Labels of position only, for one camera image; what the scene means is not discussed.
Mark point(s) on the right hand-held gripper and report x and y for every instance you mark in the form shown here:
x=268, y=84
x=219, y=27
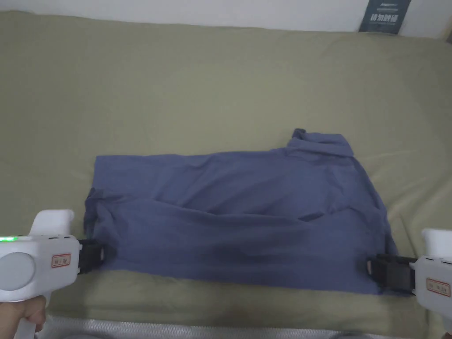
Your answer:
x=434, y=279

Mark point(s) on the bed with pale green sheet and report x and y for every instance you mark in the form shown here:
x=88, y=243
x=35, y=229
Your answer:
x=197, y=88

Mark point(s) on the dark grey sign board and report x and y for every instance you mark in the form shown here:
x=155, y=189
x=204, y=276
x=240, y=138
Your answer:
x=384, y=16

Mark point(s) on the person's left hand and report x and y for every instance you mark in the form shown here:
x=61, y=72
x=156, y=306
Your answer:
x=21, y=317

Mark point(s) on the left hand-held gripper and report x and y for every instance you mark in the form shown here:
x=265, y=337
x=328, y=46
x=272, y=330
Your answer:
x=31, y=261

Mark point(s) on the dark blue shirt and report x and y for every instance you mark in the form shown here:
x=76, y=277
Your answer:
x=247, y=212

